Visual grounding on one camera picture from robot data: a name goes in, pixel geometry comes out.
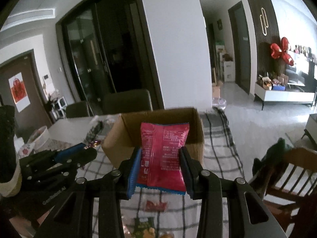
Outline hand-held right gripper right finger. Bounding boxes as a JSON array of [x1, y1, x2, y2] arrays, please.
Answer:
[[180, 147, 288, 238]]

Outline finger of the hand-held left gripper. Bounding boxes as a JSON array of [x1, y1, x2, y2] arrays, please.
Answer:
[[27, 148, 97, 186], [21, 142, 87, 169]]

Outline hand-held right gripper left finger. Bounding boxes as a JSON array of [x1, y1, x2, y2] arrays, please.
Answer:
[[32, 147, 143, 238]]

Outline brown cardboard box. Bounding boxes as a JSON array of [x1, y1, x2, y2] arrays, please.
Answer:
[[101, 107, 205, 170]]

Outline pink snack packet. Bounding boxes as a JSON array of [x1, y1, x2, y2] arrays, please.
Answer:
[[136, 122, 191, 195]]

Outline purple wrapped candy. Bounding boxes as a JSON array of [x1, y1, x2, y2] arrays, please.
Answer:
[[84, 140, 102, 149]]

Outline dark crumpled wrapper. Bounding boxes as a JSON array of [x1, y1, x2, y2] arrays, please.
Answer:
[[85, 121, 104, 142]]

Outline checked tablecloth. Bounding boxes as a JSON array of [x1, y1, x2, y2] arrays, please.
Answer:
[[82, 109, 245, 238]]

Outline white bowl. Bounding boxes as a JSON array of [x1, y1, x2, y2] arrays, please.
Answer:
[[27, 126, 49, 149]]

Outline flat red snack packet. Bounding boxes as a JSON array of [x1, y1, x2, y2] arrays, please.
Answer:
[[145, 200, 167, 211]]

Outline dark dining chair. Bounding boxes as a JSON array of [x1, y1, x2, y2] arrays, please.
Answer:
[[103, 89, 153, 116], [66, 101, 91, 118]]

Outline green snack packet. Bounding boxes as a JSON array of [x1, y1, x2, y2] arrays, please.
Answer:
[[134, 217, 155, 238]]

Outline brown door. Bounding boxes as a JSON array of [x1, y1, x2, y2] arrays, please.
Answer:
[[0, 50, 52, 139]]

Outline clear plastic bag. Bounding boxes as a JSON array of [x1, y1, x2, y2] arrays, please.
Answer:
[[212, 98, 227, 109]]

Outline small open cardboard box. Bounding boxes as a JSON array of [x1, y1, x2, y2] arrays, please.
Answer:
[[211, 68, 223, 98]]

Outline dark cloth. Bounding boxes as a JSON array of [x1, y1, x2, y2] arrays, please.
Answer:
[[251, 137, 293, 179]]

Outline dark glass sliding door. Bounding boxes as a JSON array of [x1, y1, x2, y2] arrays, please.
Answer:
[[56, 4, 161, 105]]

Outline white storage boxes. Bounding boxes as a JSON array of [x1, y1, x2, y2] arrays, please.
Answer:
[[223, 61, 235, 82]]

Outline wooden chair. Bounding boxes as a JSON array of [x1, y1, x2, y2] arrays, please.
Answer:
[[250, 147, 317, 233]]

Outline white low cabinet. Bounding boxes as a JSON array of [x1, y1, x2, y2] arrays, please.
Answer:
[[254, 82, 316, 111]]

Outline coffee table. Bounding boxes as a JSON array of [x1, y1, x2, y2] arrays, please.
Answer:
[[301, 114, 317, 145]]

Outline dark hallway door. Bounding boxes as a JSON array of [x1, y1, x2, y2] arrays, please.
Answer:
[[228, 1, 252, 93]]

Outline red balloons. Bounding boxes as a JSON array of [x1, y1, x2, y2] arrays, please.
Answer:
[[270, 37, 295, 66]]

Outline red wall poster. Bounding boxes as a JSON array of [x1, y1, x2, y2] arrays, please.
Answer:
[[9, 72, 31, 112]]

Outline looped wall light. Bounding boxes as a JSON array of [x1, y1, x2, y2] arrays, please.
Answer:
[[260, 8, 268, 36]]

